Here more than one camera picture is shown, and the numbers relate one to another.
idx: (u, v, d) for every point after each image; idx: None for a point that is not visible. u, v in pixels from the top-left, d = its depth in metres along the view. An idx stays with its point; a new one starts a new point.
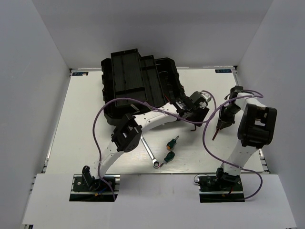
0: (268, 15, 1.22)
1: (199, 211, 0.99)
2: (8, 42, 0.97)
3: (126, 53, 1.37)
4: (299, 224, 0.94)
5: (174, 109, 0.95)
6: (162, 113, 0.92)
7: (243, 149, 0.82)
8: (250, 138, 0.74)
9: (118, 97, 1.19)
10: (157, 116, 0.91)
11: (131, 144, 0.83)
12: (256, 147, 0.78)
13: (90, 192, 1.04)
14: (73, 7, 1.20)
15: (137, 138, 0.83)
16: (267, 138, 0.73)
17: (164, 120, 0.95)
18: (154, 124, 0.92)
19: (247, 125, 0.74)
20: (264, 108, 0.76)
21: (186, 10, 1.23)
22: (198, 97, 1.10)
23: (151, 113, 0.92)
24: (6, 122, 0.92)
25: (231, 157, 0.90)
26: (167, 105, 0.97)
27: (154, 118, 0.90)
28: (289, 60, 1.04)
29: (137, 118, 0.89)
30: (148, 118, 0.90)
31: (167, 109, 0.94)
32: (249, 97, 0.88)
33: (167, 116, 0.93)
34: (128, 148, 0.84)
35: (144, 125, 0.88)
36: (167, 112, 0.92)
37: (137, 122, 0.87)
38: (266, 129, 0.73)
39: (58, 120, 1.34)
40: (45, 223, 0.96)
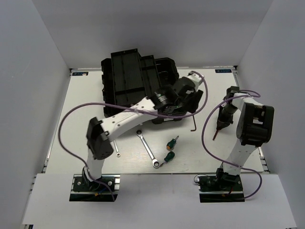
0: (268, 15, 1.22)
1: (199, 211, 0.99)
2: (8, 42, 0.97)
3: (126, 53, 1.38)
4: (299, 224, 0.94)
5: (151, 105, 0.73)
6: (136, 112, 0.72)
7: (242, 149, 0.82)
8: (249, 137, 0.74)
9: (118, 98, 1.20)
10: (129, 117, 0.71)
11: (103, 150, 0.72)
12: (255, 146, 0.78)
13: (90, 192, 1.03)
14: (73, 7, 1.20)
15: (107, 145, 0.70)
16: (265, 136, 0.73)
17: (141, 119, 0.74)
18: (127, 126, 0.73)
19: (246, 124, 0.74)
20: (261, 107, 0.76)
21: (186, 10, 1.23)
22: (184, 86, 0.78)
23: (122, 114, 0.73)
24: (6, 122, 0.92)
25: (230, 156, 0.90)
26: (144, 100, 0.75)
27: (124, 120, 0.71)
28: (289, 60, 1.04)
29: (105, 121, 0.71)
30: (117, 120, 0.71)
31: (142, 105, 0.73)
32: (246, 97, 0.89)
33: (142, 115, 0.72)
34: (102, 154, 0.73)
35: (112, 130, 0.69)
36: (141, 111, 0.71)
37: (104, 128, 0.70)
38: (264, 127, 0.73)
39: (58, 120, 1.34)
40: (45, 223, 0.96)
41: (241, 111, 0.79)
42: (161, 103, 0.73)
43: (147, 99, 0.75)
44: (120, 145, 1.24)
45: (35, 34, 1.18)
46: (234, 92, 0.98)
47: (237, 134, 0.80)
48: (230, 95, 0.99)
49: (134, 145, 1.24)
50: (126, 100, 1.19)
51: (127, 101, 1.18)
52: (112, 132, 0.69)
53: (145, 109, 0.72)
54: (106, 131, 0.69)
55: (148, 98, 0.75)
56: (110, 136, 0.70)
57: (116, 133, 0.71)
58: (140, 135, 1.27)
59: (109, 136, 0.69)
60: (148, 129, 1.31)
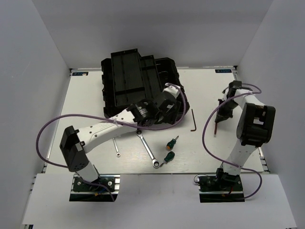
0: (268, 15, 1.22)
1: (199, 211, 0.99)
2: (8, 42, 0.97)
3: (126, 53, 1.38)
4: (299, 224, 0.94)
5: (131, 117, 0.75)
6: (115, 123, 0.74)
7: (242, 149, 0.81)
8: (249, 137, 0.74)
9: (118, 98, 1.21)
10: (106, 129, 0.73)
11: (76, 162, 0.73)
12: (255, 146, 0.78)
13: (90, 192, 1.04)
14: (73, 7, 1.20)
15: (81, 156, 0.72)
16: (265, 137, 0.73)
17: (119, 131, 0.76)
18: (106, 136, 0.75)
19: (247, 124, 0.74)
20: (262, 107, 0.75)
21: (187, 10, 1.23)
22: (165, 99, 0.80)
23: (100, 125, 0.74)
24: (6, 122, 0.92)
25: (230, 156, 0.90)
26: (124, 112, 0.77)
27: (101, 131, 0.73)
28: (289, 60, 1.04)
29: (81, 131, 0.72)
30: (95, 130, 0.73)
31: (122, 117, 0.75)
32: (248, 94, 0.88)
33: (121, 127, 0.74)
34: (75, 166, 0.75)
35: (88, 140, 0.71)
36: (119, 122, 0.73)
37: (80, 138, 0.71)
38: (264, 128, 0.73)
39: (58, 120, 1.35)
40: (45, 223, 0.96)
41: (242, 111, 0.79)
42: (141, 116, 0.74)
43: (127, 110, 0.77)
44: (120, 145, 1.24)
45: (35, 33, 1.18)
46: (236, 88, 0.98)
47: (237, 134, 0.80)
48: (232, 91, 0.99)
49: (134, 145, 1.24)
50: (126, 100, 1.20)
51: (127, 101, 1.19)
52: (88, 142, 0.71)
53: (124, 121, 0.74)
54: (83, 141, 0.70)
55: (129, 110, 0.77)
56: (86, 146, 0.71)
57: (92, 143, 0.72)
58: (140, 135, 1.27)
59: (85, 146, 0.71)
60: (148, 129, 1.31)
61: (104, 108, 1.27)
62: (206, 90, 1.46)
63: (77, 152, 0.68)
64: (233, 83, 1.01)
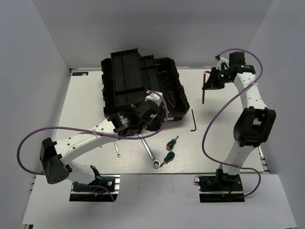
0: (269, 15, 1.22)
1: (199, 211, 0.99)
2: (8, 42, 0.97)
3: (126, 53, 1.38)
4: (299, 224, 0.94)
5: (112, 127, 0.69)
6: (93, 135, 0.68)
7: (240, 150, 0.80)
8: (247, 138, 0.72)
9: (118, 98, 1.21)
10: (85, 139, 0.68)
11: (55, 175, 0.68)
12: (253, 146, 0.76)
13: (90, 192, 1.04)
14: (73, 7, 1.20)
15: (59, 169, 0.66)
16: (262, 140, 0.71)
17: (100, 141, 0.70)
18: (85, 148, 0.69)
19: (244, 130, 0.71)
20: (262, 109, 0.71)
21: (187, 10, 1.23)
22: (147, 109, 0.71)
23: (79, 136, 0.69)
24: (6, 122, 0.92)
25: (229, 157, 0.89)
26: (105, 121, 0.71)
27: (80, 143, 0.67)
28: (289, 60, 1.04)
29: (59, 143, 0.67)
30: (73, 142, 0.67)
31: (103, 127, 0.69)
32: (249, 87, 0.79)
33: (101, 137, 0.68)
34: (54, 179, 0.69)
35: (65, 153, 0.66)
36: (99, 133, 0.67)
37: (57, 150, 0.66)
38: (262, 130, 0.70)
39: (58, 120, 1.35)
40: (45, 223, 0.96)
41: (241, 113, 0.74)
42: (122, 126, 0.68)
43: (108, 119, 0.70)
44: (120, 145, 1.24)
45: (35, 34, 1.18)
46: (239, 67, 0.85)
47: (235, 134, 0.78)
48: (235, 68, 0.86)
49: (134, 145, 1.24)
50: (126, 100, 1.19)
51: (127, 101, 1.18)
52: (66, 155, 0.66)
53: (104, 131, 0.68)
54: (59, 154, 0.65)
55: (110, 119, 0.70)
56: (64, 159, 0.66)
57: (70, 156, 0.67)
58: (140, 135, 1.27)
59: (63, 159, 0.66)
60: None
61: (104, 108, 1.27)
62: (206, 89, 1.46)
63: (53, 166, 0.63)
64: (236, 57, 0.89)
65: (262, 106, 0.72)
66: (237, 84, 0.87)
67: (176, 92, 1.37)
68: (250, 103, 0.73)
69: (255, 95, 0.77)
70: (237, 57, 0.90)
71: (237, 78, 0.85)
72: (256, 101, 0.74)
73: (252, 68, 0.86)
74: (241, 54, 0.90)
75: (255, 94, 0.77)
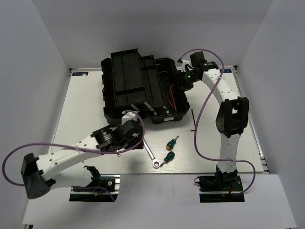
0: (269, 15, 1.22)
1: (199, 211, 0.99)
2: (8, 42, 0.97)
3: (126, 53, 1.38)
4: (299, 224, 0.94)
5: (95, 142, 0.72)
6: (76, 150, 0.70)
7: (229, 141, 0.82)
8: (232, 128, 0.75)
9: (118, 98, 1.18)
10: (67, 155, 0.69)
11: (35, 191, 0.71)
12: (238, 134, 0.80)
13: (90, 192, 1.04)
14: (73, 7, 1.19)
15: (40, 184, 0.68)
16: (243, 125, 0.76)
17: (83, 157, 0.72)
18: (68, 163, 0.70)
19: (226, 122, 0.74)
20: (236, 98, 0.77)
21: (187, 10, 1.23)
22: (131, 127, 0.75)
23: (61, 152, 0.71)
24: (6, 122, 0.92)
25: (222, 152, 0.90)
26: (88, 137, 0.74)
27: (62, 160, 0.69)
28: (289, 60, 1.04)
29: (41, 159, 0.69)
30: (55, 158, 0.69)
31: (85, 143, 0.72)
32: (218, 80, 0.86)
33: (84, 153, 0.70)
34: (35, 193, 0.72)
35: (47, 169, 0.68)
36: (81, 149, 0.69)
37: (39, 165, 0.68)
38: (242, 117, 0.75)
39: (58, 120, 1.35)
40: (45, 223, 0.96)
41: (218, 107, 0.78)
42: (105, 142, 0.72)
43: (91, 136, 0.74)
44: None
45: (35, 34, 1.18)
46: (203, 65, 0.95)
47: (218, 128, 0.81)
48: (199, 67, 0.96)
49: None
50: (126, 99, 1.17)
51: (127, 101, 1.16)
52: (47, 171, 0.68)
53: (87, 147, 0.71)
54: (41, 170, 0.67)
55: (93, 136, 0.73)
56: (45, 174, 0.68)
57: (52, 171, 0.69)
58: None
59: (44, 174, 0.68)
60: (148, 129, 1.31)
61: (104, 108, 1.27)
62: (206, 90, 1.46)
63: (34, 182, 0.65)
64: (197, 57, 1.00)
65: (235, 97, 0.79)
66: (206, 82, 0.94)
67: (176, 92, 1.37)
68: (225, 97, 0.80)
69: (226, 88, 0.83)
70: (198, 57, 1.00)
71: (204, 77, 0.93)
72: (228, 93, 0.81)
73: (214, 64, 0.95)
74: (201, 53, 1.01)
75: (225, 87, 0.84)
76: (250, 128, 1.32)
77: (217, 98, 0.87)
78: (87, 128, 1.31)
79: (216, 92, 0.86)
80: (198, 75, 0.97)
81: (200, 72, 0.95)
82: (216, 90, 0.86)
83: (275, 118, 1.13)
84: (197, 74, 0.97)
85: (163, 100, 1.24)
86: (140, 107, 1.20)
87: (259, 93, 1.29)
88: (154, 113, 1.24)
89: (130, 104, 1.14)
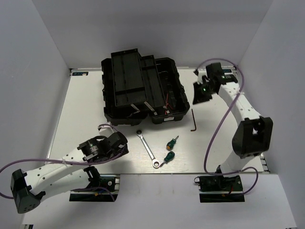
0: (268, 15, 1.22)
1: (199, 211, 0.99)
2: (8, 42, 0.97)
3: (126, 53, 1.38)
4: (299, 224, 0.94)
5: (81, 155, 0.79)
6: (63, 164, 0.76)
7: (242, 160, 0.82)
8: (250, 150, 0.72)
9: (118, 98, 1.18)
10: (55, 170, 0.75)
11: (25, 205, 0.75)
12: (253, 156, 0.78)
13: (90, 192, 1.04)
14: (73, 7, 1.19)
15: (29, 199, 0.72)
16: (263, 149, 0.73)
17: (71, 170, 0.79)
18: (56, 176, 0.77)
19: (245, 145, 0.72)
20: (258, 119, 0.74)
21: (187, 10, 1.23)
22: (117, 139, 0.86)
23: (49, 167, 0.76)
24: (6, 122, 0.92)
25: (229, 164, 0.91)
26: (76, 150, 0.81)
27: (50, 173, 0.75)
28: (289, 60, 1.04)
29: (29, 174, 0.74)
30: (43, 173, 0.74)
31: (72, 157, 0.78)
32: (237, 97, 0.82)
33: (71, 166, 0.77)
34: (25, 208, 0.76)
35: (35, 184, 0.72)
36: (68, 162, 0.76)
37: (27, 181, 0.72)
38: (262, 140, 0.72)
39: (58, 121, 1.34)
40: (45, 223, 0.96)
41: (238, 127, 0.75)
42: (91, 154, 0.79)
43: (78, 149, 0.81)
44: None
45: (35, 34, 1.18)
46: (222, 78, 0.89)
47: (234, 146, 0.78)
48: (217, 80, 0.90)
49: (134, 145, 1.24)
50: (126, 99, 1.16)
51: (127, 101, 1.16)
52: (35, 186, 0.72)
53: (74, 160, 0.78)
54: (29, 185, 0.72)
55: (80, 148, 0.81)
56: (34, 189, 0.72)
57: (40, 186, 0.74)
58: (140, 135, 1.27)
59: (33, 190, 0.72)
60: (148, 129, 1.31)
61: (104, 107, 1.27)
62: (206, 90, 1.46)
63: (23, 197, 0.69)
64: (214, 68, 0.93)
65: (255, 115, 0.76)
66: (222, 95, 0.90)
67: (177, 92, 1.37)
68: (244, 115, 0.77)
69: (245, 105, 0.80)
70: (215, 68, 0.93)
71: (221, 89, 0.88)
72: (249, 110, 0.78)
73: (233, 78, 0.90)
74: (218, 64, 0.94)
75: (245, 103, 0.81)
76: None
77: (235, 115, 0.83)
78: (87, 128, 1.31)
79: (235, 109, 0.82)
80: (214, 88, 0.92)
81: (217, 86, 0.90)
82: (234, 107, 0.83)
83: (275, 118, 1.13)
84: (214, 88, 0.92)
85: (163, 100, 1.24)
86: (140, 107, 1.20)
87: (259, 93, 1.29)
88: (154, 113, 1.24)
89: (130, 104, 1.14)
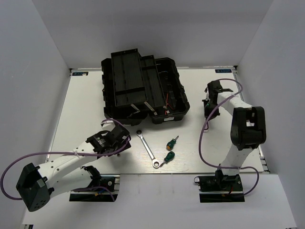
0: (268, 15, 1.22)
1: (199, 211, 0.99)
2: (7, 42, 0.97)
3: (126, 53, 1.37)
4: (299, 224, 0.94)
5: (92, 148, 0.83)
6: (76, 156, 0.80)
7: (239, 153, 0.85)
8: (248, 141, 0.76)
9: (119, 98, 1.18)
10: (68, 161, 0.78)
11: (37, 201, 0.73)
12: (250, 148, 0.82)
13: (91, 192, 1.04)
14: (73, 7, 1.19)
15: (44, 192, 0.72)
16: (260, 140, 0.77)
17: (80, 162, 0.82)
18: (67, 169, 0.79)
19: (242, 132, 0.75)
20: (250, 109, 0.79)
21: (187, 10, 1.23)
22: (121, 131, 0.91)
23: (62, 159, 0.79)
24: (6, 122, 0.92)
25: (228, 160, 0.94)
26: (85, 143, 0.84)
27: (64, 165, 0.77)
28: (289, 60, 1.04)
29: (42, 167, 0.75)
30: (56, 165, 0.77)
31: (83, 149, 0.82)
32: (231, 97, 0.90)
33: (82, 158, 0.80)
34: (35, 204, 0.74)
35: (50, 175, 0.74)
36: (81, 153, 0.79)
37: (41, 173, 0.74)
38: (258, 129, 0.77)
39: (58, 120, 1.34)
40: (45, 223, 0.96)
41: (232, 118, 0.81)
42: (100, 146, 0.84)
43: (87, 141, 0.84)
44: None
45: (35, 34, 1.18)
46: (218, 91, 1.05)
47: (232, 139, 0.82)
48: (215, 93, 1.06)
49: (134, 145, 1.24)
50: (126, 99, 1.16)
51: (127, 101, 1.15)
52: (51, 177, 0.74)
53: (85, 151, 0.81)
54: (45, 177, 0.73)
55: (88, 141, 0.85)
56: (48, 181, 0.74)
57: (54, 178, 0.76)
58: (140, 135, 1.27)
59: (47, 181, 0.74)
60: (148, 129, 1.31)
61: (104, 107, 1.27)
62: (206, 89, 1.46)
63: (40, 188, 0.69)
64: (214, 85, 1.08)
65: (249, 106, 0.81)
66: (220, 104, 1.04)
67: (177, 92, 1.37)
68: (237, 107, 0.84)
69: (238, 101, 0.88)
70: (215, 85, 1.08)
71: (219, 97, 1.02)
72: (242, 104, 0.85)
73: (228, 89, 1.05)
74: (217, 81, 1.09)
75: (238, 99, 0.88)
76: None
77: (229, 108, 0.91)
78: (87, 128, 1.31)
79: (228, 104, 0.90)
80: (213, 98, 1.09)
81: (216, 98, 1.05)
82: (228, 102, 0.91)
83: (275, 118, 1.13)
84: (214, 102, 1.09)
85: (163, 100, 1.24)
86: (140, 107, 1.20)
87: (259, 93, 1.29)
88: (154, 113, 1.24)
89: (130, 104, 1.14)
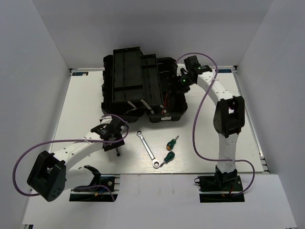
0: (269, 15, 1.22)
1: (199, 211, 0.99)
2: (8, 42, 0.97)
3: (128, 50, 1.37)
4: (299, 224, 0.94)
5: (98, 135, 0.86)
6: (86, 142, 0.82)
7: (228, 141, 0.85)
8: (229, 128, 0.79)
9: (117, 94, 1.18)
10: (80, 146, 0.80)
11: (55, 188, 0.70)
12: (236, 133, 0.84)
13: (90, 192, 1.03)
14: (73, 7, 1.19)
15: (63, 176, 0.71)
16: (240, 124, 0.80)
17: (88, 150, 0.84)
18: (79, 155, 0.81)
19: (223, 123, 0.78)
20: (232, 98, 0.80)
21: (186, 10, 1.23)
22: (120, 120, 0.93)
23: (74, 145, 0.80)
24: (6, 123, 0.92)
25: (221, 153, 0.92)
26: (90, 132, 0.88)
27: (77, 150, 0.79)
28: (289, 60, 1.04)
29: (56, 153, 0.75)
30: (70, 150, 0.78)
31: (90, 136, 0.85)
32: (212, 81, 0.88)
33: (92, 143, 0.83)
34: (53, 193, 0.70)
35: (67, 159, 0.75)
36: (90, 139, 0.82)
37: (58, 158, 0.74)
38: (238, 117, 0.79)
39: (58, 120, 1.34)
40: (45, 223, 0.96)
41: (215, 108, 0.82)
42: (104, 133, 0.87)
43: (92, 131, 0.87)
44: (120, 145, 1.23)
45: (35, 34, 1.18)
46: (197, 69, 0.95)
47: (217, 130, 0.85)
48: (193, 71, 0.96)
49: (134, 145, 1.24)
50: (124, 96, 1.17)
51: (124, 98, 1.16)
52: (68, 161, 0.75)
53: (93, 138, 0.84)
54: (63, 160, 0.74)
55: (93, 130, 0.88)
56: (66, 164, 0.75)
57: (70, 162, 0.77)
58: (140, 135, 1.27)
59: (66, 164, 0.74)
60: (148, 129, 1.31)
61: (102, 103, 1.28)
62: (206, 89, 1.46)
63: (60, 171, 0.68)
64: (191, 61, 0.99)
65: (229, 96, 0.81)
66: (200, 85, 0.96)
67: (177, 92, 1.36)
68: (220, 97, 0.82)
69: (220, 88, 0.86)
70: (192, 61, 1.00)
71: (198, 79, 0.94)
72: (223, 93, 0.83)
73: (208, 67, 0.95)
74: (194, 57, 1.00)
75: (220, 88, 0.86)
76: (250, 128, 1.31)
77: (212, 99, 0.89)
78: (87, 128, 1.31)
79: (211, 93, 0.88)
80: (193, 79, 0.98)
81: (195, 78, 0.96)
82: (211, 91, 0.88)
83: (275, 118, 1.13)
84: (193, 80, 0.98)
85: (161, 99, 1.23)
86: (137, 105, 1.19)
87: (259, 93, 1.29)
88: (151, 112, 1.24)
89: (127, 101, 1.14)
